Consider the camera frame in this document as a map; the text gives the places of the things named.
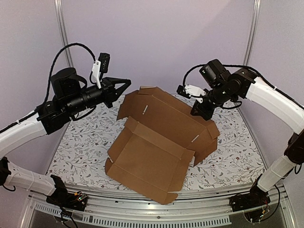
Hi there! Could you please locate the brown cardboard box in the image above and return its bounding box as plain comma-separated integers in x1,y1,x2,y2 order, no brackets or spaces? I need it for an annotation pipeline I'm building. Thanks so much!
105,86,220,205

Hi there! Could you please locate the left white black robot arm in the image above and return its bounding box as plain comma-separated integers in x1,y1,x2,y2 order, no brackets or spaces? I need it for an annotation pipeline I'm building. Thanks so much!
0,67,131,206

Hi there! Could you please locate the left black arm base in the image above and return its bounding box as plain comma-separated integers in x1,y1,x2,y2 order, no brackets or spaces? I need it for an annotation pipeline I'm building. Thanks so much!
46,175,88,211

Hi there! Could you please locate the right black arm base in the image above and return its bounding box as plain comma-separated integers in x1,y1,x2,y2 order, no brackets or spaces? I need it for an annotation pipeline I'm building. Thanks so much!
229,187,271,212

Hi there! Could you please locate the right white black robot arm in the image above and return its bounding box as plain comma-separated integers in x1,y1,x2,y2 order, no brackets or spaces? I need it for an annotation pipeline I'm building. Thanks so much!
183,59,304,207

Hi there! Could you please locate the floral patterned table mat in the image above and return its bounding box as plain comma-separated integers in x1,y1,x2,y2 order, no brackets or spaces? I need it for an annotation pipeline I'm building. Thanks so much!
48,100,266,190

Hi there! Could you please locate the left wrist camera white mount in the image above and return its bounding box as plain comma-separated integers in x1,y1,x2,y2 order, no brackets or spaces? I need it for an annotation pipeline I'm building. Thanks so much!
90,53,110,89

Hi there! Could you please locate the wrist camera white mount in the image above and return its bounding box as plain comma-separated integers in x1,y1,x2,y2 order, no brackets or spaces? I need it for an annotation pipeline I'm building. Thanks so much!
177,84,206,98
90,53,110,89

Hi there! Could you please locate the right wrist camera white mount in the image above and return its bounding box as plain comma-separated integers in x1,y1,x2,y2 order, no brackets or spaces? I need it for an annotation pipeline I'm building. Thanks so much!
177,84,206,98

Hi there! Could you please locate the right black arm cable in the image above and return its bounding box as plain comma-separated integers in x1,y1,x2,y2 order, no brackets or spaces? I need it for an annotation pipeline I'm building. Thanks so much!
182,64,206,87

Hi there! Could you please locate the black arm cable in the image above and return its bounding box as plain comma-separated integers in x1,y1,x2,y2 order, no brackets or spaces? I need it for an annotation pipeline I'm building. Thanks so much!
182,64,206,87
44,42,97,105

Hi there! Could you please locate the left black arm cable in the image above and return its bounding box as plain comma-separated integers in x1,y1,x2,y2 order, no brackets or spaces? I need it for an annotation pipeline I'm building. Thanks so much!
44,42,97,105

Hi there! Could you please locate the right aluminium frame post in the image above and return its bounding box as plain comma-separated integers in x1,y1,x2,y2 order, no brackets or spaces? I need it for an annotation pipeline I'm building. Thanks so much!
243,0,262,66

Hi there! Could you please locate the aluminium frame post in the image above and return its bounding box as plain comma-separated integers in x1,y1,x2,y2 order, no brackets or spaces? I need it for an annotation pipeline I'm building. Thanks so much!
54,0,74,67
243,0,262,66

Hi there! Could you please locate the left aluminium frame post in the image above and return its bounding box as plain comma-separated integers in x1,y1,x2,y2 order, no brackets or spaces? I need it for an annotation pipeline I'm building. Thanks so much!
54,0,74,67

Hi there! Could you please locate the aluminium front rail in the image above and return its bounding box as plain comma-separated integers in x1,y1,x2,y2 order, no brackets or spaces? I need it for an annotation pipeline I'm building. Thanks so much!
20,184,296,228

